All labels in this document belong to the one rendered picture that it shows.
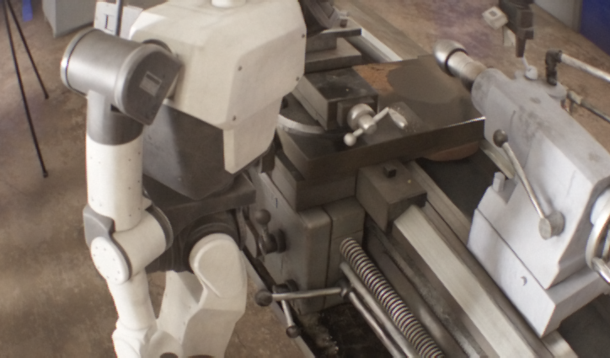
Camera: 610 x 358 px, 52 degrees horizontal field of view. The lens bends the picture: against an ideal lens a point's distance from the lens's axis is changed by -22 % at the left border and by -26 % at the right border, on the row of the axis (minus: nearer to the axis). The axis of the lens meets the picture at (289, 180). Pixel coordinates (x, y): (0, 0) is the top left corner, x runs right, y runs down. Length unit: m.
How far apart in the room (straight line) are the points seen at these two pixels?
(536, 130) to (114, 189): 0.77
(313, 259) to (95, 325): 1.06
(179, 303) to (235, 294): 0.13
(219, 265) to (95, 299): 1.37
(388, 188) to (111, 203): 0.73
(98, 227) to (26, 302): 1.61
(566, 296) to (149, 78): 0.85
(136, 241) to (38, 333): 1.50
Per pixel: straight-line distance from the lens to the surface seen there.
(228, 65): 1.04
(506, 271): 1.45
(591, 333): 1.62
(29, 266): 2.81
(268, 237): 1.75
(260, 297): 1.65
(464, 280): 1.48
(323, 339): 1.93
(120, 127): 0.99
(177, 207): 1.22
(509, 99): 1.45
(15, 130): 3.69
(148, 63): 0.95
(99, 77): 0.97
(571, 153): 1.34
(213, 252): 1.28
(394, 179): 1.65
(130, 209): 1.08
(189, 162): 1.14
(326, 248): 1.69
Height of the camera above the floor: 1.84
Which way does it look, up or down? 36 degrees down
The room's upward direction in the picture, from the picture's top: 2 degrees clockwise
